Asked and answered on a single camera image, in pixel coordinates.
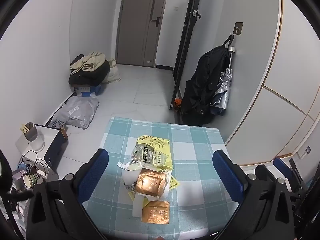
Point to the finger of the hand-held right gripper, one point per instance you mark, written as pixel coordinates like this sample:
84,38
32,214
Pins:
282,167
265,171

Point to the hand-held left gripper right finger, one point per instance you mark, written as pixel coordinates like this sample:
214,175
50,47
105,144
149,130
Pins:
226,176

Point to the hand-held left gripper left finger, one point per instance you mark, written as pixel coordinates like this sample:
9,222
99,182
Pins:
96,175

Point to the white tissue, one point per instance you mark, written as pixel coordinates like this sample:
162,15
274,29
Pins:
122,165

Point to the copper foil sachet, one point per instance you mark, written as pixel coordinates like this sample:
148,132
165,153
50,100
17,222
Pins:
156,212

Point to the yellow bread wrapper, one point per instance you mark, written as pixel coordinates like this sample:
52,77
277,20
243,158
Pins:
160,142

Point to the person's left forearm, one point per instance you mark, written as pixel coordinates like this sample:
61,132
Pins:
5,170

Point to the clear printed bread wrapper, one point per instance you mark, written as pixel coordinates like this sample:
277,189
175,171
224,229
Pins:
130,180

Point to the small pale yellow wrapper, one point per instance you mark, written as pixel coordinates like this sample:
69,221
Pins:
133,166

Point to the teal checked tablecloth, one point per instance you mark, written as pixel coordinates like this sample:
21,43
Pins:
195,150

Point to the grey speckled board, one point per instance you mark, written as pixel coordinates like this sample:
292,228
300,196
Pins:
52,173

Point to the crumpled copper foil packet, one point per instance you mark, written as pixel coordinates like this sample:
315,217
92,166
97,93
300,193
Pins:
151,183

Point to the white and navy box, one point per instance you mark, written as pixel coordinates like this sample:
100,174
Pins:
51,140

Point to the grey striped cloth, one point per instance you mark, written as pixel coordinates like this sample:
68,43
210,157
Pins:
56,124

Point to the grey plastic parcel bag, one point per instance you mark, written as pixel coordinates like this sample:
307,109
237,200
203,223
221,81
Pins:
75,112

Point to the white cylindrical cup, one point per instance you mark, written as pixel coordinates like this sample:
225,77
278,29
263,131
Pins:
33,140

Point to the white wardrobe with wood trim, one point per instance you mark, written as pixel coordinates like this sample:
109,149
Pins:
287,92

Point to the silver folding umbrella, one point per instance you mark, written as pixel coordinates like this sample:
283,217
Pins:
222,92

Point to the wooden sticks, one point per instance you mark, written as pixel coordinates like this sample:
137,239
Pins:
25,128

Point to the blue cardboard box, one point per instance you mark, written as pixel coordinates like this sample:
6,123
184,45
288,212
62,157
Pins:
87,90

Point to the small orange object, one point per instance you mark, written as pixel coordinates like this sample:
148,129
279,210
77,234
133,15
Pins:
178,103

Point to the black hanging bag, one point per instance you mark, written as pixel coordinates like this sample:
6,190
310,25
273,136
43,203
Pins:
202,85

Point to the black garment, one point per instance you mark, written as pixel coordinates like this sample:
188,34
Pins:
92,77

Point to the cream cloth bag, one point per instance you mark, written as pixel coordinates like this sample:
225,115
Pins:
113,73

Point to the beige garment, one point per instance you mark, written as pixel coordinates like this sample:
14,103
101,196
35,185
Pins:
90,61

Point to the black door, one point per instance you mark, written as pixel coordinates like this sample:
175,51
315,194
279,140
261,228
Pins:
186,42

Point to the grey door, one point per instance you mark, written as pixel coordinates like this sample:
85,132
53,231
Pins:
142,17

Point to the black door lock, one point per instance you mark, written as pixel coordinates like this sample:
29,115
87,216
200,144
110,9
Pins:
155,21

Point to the wall socket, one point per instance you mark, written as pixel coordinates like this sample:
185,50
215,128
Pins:
305,152

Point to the metal wall hook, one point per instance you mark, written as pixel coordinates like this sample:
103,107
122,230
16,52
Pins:
238,27

